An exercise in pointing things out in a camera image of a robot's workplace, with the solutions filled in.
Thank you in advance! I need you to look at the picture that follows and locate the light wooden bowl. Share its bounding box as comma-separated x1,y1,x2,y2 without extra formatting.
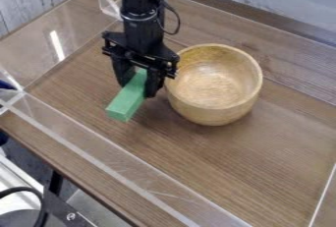
165,43,262,126

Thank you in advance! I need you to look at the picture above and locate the clear acrylic front wall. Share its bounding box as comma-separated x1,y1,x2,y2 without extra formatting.
0,66,252,227

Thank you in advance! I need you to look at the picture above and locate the grey metal base plate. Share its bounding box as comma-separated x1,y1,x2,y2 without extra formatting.
41,190,97,227

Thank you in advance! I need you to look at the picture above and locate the black table leg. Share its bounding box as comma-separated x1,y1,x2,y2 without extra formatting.
48,171,62,196

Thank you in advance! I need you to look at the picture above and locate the green rectangular block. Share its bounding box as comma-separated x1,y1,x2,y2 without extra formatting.
105,69,146,122

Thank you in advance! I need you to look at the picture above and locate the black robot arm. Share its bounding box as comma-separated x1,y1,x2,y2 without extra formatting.
102,0,181,98

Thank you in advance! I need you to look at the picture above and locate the blue object at left edge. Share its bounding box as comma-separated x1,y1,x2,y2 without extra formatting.
0,80,16,90

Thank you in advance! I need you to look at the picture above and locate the clear acrylic corner bracket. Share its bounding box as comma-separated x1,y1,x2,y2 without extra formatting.
98,0,122,21

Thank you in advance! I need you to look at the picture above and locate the black cable loop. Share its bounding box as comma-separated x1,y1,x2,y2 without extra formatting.
0,186,49,227

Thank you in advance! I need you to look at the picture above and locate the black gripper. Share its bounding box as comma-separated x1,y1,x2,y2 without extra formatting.
102,31,180,98

